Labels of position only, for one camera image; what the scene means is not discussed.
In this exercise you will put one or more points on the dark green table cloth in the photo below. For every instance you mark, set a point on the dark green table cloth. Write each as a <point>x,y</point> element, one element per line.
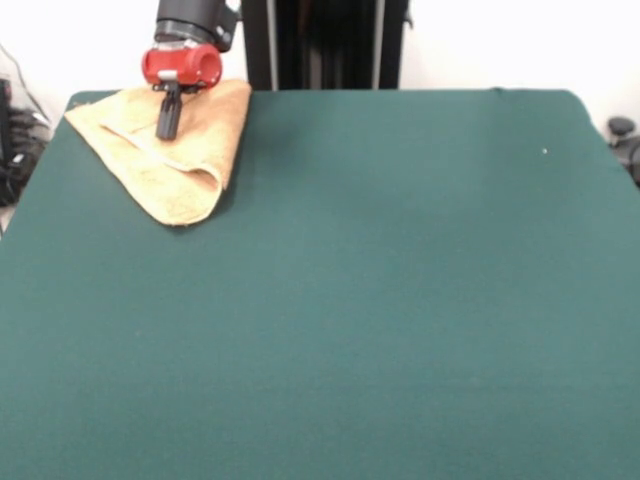
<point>450,325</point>

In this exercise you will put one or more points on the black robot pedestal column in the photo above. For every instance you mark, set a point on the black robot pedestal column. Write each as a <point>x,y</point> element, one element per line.
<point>340,45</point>

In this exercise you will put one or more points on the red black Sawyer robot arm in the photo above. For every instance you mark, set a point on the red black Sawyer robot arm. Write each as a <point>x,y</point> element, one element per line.
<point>190,20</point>

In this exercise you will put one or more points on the gray black floor stand base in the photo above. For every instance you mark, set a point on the gray black floor stand base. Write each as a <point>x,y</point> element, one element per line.
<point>625,135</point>
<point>27,150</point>

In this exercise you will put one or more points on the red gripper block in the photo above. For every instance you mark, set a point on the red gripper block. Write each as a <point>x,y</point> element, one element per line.
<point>185,65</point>

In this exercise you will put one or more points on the tan terry towel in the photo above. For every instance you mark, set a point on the tan terry towel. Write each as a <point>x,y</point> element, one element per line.
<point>190,165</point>

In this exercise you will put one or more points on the tall black box device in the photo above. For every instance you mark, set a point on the tall black box device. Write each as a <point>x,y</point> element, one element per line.
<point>5,115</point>

